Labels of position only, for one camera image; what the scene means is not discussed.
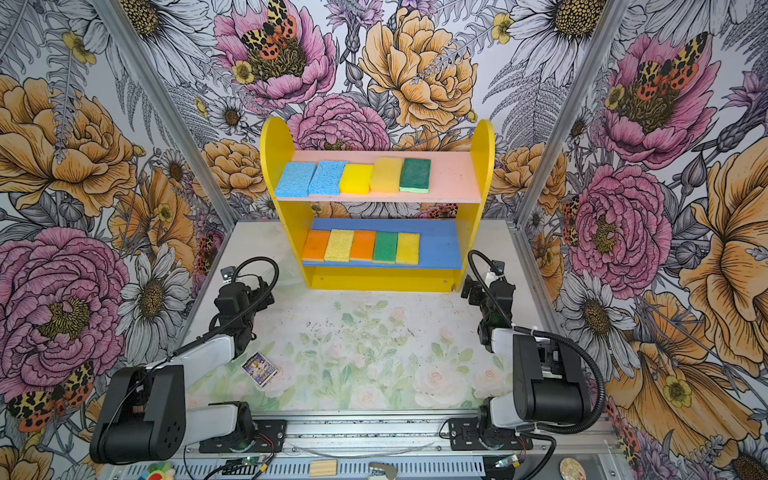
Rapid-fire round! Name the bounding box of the orange sponge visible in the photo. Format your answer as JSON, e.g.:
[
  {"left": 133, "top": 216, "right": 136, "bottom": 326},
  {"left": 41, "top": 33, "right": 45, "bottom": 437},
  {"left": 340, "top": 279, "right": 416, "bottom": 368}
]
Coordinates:
[{"left": 301, "top": 230, "right": 331, "bottom": 262}]

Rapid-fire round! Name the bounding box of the small yellow sponge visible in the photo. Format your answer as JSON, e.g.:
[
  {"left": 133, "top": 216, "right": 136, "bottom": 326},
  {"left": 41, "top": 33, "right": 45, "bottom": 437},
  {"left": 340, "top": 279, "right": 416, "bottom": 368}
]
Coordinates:
[{"left": 395, "top": 232, "right": 420, "bottom": 266}]

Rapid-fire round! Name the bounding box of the textured yellow sponge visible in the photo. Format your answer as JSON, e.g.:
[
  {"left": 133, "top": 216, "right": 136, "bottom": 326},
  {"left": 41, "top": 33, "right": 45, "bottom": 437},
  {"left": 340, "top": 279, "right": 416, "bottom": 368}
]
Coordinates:
[{"left": 324, "top": 229, "right": 355, "bottom": 263}]

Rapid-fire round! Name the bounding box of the yellow sponge green backing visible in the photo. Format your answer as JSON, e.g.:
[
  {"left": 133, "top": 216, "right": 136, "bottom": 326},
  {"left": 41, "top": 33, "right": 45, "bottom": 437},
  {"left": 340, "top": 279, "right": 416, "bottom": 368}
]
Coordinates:
[{"left": 372, "top": 231, "right": 399, "bottom": 264}]

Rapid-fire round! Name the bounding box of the large blue sponge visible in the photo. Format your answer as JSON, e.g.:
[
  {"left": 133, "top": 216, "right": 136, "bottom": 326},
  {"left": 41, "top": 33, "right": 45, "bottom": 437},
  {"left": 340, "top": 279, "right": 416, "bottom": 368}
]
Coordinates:
[{"left": 275, "top": 162, "right": 316, "bottom": 198}]

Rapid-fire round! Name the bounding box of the tan yellow sponge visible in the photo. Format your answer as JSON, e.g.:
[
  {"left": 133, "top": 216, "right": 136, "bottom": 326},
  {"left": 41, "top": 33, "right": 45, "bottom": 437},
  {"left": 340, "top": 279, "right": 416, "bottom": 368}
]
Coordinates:
[{"left": 349, "top": 230, "right": 377, "bottom": 262}]

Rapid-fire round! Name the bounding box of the dark green sponge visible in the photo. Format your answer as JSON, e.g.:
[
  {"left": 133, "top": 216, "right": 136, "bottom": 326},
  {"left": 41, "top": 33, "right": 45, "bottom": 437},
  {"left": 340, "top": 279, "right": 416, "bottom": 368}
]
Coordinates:
[{"left": 399, "top": 158, "right": 431, "bottom": 194}]

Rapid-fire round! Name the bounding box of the rounded yellow sponge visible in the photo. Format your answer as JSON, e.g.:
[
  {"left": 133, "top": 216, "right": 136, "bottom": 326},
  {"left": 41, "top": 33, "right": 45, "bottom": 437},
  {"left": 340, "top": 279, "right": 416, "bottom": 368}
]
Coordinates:
[{"left": 370, "top": 157, "right": 403, "bottom": 195}]

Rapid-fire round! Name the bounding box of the bright yellow sponge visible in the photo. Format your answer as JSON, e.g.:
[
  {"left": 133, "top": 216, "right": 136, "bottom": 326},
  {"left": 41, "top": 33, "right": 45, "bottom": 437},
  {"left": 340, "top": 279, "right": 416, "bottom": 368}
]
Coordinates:
[{"left": 339, "top": 164, "right": 374, "bottom": 195}]

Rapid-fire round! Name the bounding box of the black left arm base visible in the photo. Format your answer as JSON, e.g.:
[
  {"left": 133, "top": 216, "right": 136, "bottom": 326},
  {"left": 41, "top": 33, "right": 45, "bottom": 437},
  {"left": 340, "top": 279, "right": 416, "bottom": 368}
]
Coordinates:
[{"left": 198, "top": 419, "right": 287, "bottom": 454}]

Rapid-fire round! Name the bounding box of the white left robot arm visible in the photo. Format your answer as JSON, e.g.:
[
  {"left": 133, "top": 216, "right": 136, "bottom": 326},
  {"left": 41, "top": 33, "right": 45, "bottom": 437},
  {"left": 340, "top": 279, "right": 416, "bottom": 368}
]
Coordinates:
[{"left": 89, "top": 281, "right": 274, "bottom": 465}]

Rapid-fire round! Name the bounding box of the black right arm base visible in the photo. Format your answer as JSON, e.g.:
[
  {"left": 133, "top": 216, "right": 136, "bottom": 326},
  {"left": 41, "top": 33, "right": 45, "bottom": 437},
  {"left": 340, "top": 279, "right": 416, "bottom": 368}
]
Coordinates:
[{"left": 440, "top": 417, "right": 533, "bottom": 451}]

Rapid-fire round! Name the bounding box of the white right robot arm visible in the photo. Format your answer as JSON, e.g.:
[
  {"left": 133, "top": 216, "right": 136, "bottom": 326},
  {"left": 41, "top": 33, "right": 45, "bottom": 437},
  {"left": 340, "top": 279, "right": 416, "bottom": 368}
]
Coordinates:
[{"left": 461, "top": 277, "right": 600, "bottom": 448}]

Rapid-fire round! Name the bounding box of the yellow wooden shelf unit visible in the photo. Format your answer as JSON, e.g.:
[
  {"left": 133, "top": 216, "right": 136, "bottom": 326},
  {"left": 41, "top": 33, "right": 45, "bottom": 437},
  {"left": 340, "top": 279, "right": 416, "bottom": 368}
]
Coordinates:
[{"left": 272, "top": 120, "right": 495, "bottom": 293}]

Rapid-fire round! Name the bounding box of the purple playing card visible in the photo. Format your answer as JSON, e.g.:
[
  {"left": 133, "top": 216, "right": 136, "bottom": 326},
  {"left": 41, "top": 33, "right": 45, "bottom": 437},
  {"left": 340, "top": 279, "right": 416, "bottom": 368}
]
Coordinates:
[{"left": 241, "top": 352, "right": 279, "bottom": 387}]

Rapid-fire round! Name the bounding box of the colourful toy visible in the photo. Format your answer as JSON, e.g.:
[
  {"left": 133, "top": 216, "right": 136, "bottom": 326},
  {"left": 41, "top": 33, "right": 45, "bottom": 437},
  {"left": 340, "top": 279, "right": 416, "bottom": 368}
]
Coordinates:
[{"left": 138, "top": 461, "right": 176, "bottom": 480}]

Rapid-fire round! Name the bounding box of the small wooden block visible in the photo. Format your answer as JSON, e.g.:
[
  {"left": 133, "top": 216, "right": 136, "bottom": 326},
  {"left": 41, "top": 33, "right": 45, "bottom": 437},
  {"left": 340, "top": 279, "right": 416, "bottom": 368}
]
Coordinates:
[{"left": 309, "top": 459, "right": 338, "bottom": 478}]

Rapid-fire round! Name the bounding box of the round beige object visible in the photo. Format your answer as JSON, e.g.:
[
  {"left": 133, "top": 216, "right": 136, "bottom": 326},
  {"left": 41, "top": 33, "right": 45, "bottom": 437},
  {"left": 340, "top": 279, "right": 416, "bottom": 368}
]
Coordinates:
[{"left": 559, "top": 457, "right": 587, "bottom": 480}]

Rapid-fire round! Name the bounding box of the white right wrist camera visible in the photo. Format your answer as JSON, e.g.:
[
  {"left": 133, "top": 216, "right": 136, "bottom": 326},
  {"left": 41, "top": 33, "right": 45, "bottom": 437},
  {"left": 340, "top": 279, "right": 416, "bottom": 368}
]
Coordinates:
[{"left": 485, "top": 260, "right": 505, "bottom": 286}]

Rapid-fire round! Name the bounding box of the black corrugated left cable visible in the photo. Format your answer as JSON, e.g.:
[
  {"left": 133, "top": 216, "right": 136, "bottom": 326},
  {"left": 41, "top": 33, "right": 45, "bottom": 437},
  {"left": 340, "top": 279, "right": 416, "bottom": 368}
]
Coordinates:
[{"left": 101, "top": 256, "right": 281, "bottom": 445}]

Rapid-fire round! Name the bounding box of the aluminium front rail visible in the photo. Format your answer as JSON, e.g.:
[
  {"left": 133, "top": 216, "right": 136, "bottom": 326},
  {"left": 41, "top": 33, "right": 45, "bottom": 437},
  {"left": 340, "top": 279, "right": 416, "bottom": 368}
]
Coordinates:
[{"left": 107, "top": 410, "right": 619, "bottom": 463}]

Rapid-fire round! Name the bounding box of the aluminium corner post left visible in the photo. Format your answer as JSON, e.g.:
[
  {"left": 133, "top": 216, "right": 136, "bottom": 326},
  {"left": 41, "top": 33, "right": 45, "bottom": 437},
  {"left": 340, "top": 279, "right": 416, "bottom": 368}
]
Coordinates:
[{"left": 89, "top": 0, "right": 240, "bottom": 232}]

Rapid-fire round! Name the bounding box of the aluminium corner post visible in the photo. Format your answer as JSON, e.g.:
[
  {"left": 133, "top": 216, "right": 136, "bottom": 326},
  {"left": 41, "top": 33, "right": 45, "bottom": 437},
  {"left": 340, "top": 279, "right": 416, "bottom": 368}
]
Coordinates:
[
  {"left": 515, "top": 0, "right": 629, "bottom": 229},
  {"left": 89, "top": 0, "right": 240, "bottom": 232}
]

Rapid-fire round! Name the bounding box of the aluminium corner post right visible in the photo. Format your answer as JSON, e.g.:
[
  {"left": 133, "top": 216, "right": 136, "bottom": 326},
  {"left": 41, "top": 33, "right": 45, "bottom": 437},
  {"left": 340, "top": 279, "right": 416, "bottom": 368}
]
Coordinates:
[{"left": 515, "top": 0, "right": 629, "bottom": 229}]

